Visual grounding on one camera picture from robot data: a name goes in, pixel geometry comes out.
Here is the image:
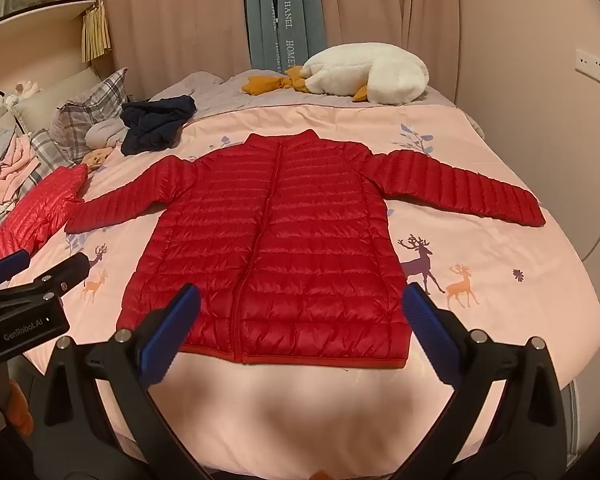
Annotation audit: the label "pink garment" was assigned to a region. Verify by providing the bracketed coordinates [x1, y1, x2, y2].
[0, 135, 41, 206]

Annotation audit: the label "peach small cloth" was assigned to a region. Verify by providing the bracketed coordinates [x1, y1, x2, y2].
[81, 147, 116, 177]

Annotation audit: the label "navy blue clothes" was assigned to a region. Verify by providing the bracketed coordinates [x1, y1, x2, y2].
[119, 95, 198, 157]

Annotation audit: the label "person's left hand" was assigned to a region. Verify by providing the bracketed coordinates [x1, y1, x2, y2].
[9, 379, 35, 437]

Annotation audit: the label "yellow pleated hanging cloth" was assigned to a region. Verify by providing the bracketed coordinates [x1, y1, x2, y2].
[81, 2, 112, 62]

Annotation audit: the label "pink deer print duvet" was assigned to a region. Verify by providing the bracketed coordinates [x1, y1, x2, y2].
[0, 92, 600, 480]

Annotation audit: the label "pink curtain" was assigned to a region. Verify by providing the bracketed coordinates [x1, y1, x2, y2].
[95, 0, 461, 106]

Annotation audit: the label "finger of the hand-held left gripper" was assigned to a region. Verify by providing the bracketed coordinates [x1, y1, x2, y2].
[0, 252, 91, 307]
[0, 249, 32, 288]

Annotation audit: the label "large plaid pillow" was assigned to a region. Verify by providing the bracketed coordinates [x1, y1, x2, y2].
[50, 67, 131, 148]

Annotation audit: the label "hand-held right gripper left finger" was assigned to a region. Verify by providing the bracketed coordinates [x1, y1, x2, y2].
[42, 284, 216, 480]

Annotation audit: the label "red down jacket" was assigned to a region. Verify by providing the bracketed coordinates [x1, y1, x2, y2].
[64, 129, 547, 372]

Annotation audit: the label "white wall socket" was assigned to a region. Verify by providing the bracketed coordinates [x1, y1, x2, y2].
[575, 49, 600, 88]

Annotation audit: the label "white goose plush toy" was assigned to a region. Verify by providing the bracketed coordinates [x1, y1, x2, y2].
[241, 44, 430, 107]

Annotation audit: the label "grey hanging banner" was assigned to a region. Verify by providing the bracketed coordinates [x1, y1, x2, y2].
[242, 0, 328, 73]

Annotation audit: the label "grey bed sheet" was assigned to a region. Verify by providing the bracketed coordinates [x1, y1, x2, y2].
[150, 67, 486, 138]

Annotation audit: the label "small plaid pillow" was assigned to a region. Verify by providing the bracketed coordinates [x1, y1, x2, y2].
[27, 127, 78, 171]

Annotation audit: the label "light grey garment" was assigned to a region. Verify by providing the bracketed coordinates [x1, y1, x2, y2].
[84, 119, 131, 150]

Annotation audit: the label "light red folded jacket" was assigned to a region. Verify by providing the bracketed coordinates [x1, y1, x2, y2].
[0, 164, 90, 261]

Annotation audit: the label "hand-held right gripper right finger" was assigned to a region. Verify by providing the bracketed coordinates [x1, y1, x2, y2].
[401, 282, 571, 480]

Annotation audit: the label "beige pillow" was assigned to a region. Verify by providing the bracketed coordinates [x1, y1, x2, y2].
[12, 67, 103, 133]

